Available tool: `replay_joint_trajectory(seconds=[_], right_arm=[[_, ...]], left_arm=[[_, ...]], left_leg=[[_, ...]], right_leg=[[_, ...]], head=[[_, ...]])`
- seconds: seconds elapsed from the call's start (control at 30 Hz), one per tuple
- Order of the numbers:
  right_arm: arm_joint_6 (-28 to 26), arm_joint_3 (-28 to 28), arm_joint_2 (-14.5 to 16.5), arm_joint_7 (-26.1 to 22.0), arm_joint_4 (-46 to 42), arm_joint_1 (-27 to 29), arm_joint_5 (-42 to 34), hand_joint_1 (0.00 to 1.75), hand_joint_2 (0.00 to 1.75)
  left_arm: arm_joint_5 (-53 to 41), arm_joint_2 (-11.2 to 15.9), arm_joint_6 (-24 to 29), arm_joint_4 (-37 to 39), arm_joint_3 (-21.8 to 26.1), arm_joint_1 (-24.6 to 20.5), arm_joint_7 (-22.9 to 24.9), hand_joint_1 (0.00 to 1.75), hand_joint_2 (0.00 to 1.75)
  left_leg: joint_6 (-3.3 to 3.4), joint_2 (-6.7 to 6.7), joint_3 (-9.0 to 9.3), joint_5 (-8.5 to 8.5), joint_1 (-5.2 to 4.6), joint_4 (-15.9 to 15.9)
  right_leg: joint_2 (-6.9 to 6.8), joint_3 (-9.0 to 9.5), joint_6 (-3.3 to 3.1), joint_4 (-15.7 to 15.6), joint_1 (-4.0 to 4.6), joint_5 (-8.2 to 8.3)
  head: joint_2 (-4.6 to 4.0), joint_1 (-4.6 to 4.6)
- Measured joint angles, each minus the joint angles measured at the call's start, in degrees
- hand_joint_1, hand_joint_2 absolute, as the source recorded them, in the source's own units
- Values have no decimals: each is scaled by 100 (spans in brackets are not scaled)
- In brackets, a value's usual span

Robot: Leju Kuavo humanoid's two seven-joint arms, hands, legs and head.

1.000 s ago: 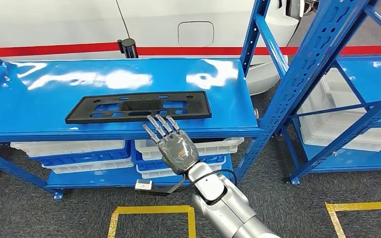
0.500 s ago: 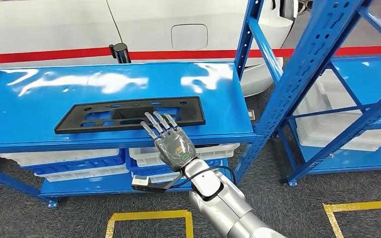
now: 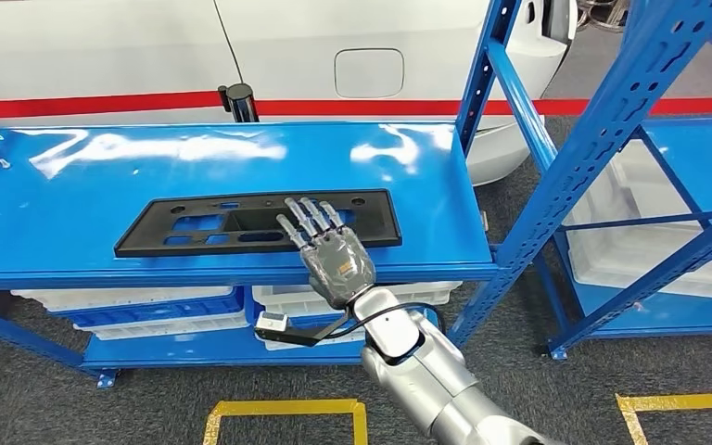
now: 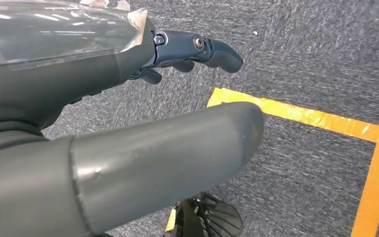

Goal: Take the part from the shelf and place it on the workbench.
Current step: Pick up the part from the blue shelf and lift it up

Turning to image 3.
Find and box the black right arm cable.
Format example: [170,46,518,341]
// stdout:
[324,301,448,343]

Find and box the blue plastic bin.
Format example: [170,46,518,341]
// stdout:
[55,288,247,330]
[294,307,447,337]

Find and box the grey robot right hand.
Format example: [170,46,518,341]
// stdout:
[274,196,377,311]

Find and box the white plastic bin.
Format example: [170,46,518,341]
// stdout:
[73,310,250,343]
[251,281,464,319]
[10,286,235,313]
[607,141,712,247]
[565,202,712,300]
[254,328,370,353]

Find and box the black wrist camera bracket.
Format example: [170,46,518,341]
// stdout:
[254,309,355,349]

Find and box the black barrier stanchion post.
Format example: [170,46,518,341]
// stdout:
[217,83,261,124]

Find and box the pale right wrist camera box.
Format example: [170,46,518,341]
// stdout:
[256,311,289,334]

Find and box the black plastic plate part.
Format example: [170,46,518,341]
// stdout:
[113,188,403,260]

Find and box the red barrier belt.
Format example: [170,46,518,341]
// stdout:
[256,97,712,118]
[0,90,225,121]

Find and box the blue steel shelf rack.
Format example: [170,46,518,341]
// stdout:
[0,0,712,390]
[540,0,712,362]

